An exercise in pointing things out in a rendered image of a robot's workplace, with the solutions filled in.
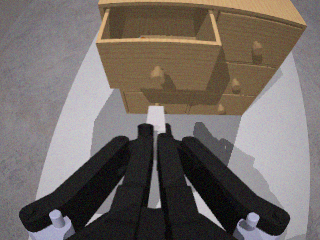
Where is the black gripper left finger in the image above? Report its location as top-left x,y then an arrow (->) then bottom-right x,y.
19,106 -> 156,240

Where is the small tan wooden chest of drawers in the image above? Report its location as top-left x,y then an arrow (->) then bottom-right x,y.
98,0 -> 307,115

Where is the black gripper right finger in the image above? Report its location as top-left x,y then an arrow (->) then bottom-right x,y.
155,106 -> 290,240

